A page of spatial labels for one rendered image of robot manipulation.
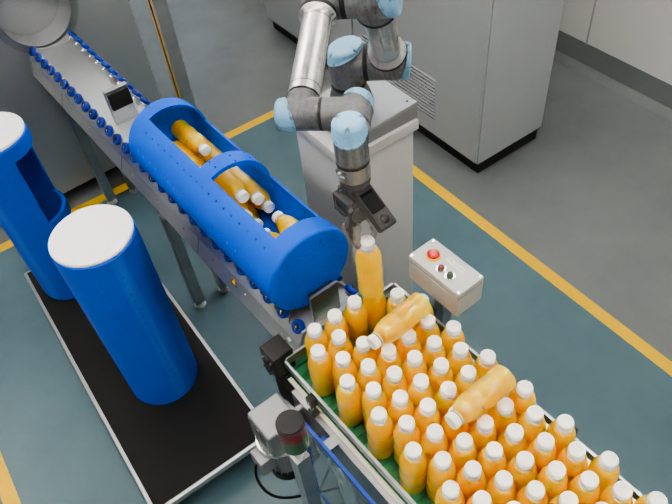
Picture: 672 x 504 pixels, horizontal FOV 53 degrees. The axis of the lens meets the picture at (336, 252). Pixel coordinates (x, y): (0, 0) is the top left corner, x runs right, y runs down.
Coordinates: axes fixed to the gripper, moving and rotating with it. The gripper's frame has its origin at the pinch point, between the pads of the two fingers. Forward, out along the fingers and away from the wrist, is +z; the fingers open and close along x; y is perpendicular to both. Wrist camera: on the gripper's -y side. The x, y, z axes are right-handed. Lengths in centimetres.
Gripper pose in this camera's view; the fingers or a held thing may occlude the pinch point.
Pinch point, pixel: (366, 242)
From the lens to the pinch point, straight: 162.9
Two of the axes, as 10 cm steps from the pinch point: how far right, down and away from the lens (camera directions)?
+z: 1.1, 6.7, 7.3
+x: -8.2, 4.8, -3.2
